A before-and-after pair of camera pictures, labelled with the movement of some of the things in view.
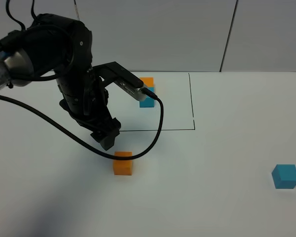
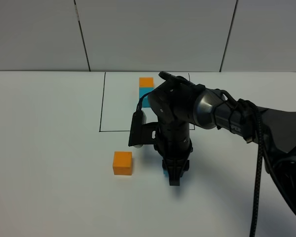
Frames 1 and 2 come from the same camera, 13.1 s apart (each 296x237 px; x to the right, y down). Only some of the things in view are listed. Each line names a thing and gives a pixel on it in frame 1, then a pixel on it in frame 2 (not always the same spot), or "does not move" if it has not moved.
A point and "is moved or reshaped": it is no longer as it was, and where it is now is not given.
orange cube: [123, 167] does not move
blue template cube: [148, 102] does not move
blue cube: [285, 177] is moved or reshaped
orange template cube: [148, 81] does not move
